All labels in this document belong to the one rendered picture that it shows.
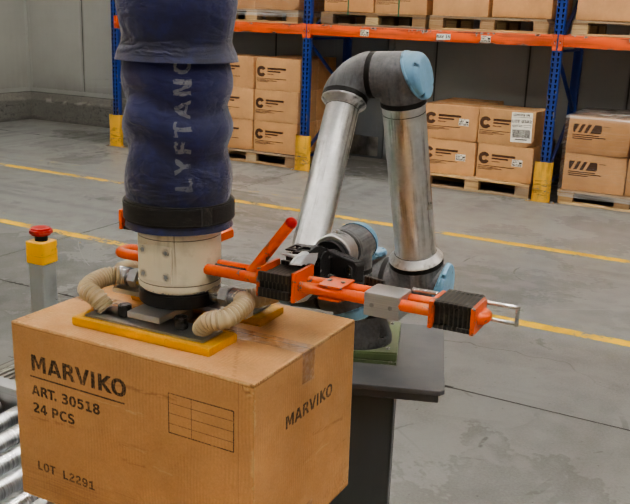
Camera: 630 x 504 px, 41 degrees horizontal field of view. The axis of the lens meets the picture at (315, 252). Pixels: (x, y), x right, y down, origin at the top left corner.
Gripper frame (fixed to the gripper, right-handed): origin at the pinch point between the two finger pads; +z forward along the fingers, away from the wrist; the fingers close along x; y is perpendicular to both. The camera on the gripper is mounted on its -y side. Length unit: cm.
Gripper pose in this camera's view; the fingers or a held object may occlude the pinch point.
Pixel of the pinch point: (296, 281)
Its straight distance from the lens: 164.4
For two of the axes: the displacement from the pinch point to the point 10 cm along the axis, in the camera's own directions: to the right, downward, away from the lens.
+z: -4.4, 2.3, -8.7
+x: 0.3, -9.6, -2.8
